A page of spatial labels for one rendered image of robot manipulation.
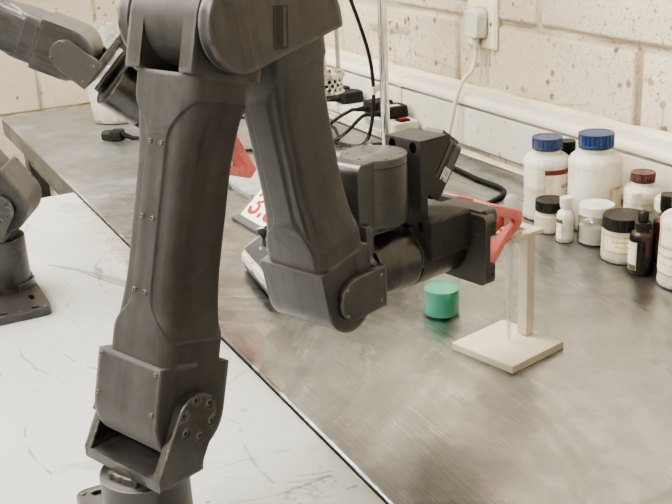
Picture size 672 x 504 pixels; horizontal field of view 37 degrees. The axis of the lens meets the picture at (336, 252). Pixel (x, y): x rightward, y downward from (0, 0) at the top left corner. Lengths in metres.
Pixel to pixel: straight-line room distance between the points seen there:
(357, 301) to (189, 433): 0.19
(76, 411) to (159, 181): 0.37
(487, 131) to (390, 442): 0.91
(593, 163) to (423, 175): 0.53
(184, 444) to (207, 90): 0.24
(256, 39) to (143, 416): 0.26
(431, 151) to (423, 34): 1.08
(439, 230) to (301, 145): 0.19
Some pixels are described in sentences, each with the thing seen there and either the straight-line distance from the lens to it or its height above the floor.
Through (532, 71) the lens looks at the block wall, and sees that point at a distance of 1.67.
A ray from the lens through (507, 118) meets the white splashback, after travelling 1.67.
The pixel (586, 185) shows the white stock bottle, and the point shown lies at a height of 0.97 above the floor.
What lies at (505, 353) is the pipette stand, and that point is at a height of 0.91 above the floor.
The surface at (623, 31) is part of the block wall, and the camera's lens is 1.50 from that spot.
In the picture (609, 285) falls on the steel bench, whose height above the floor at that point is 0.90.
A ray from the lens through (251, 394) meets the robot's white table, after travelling 0.98.
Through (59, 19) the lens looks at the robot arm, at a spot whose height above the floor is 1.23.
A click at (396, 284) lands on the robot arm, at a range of 0.86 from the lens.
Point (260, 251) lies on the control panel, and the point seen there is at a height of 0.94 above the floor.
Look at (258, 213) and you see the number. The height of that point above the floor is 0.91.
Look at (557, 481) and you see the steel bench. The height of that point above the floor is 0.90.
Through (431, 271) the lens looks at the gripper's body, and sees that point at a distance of 0.89.
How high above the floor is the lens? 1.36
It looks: 20 degrees down
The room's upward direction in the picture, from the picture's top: 3 degrees counter-clockwise
